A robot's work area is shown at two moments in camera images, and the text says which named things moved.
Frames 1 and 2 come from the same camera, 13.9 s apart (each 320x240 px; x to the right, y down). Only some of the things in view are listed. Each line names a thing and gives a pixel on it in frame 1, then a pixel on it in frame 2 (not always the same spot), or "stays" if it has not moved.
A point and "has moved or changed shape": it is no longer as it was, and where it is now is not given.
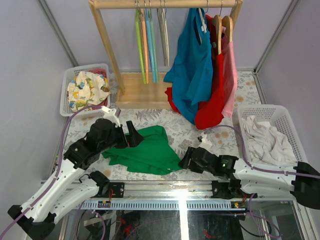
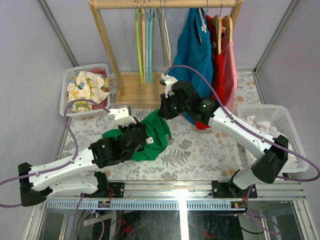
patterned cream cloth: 87,89 stays
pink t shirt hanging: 230,63 stays
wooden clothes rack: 148,90 stays
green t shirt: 153,155 has moved or changed shape
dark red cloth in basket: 101,71 stays
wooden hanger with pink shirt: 227,21 stays
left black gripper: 133,140 to 124,128
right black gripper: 184,162 to 164,109
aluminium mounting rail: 193,195 stays
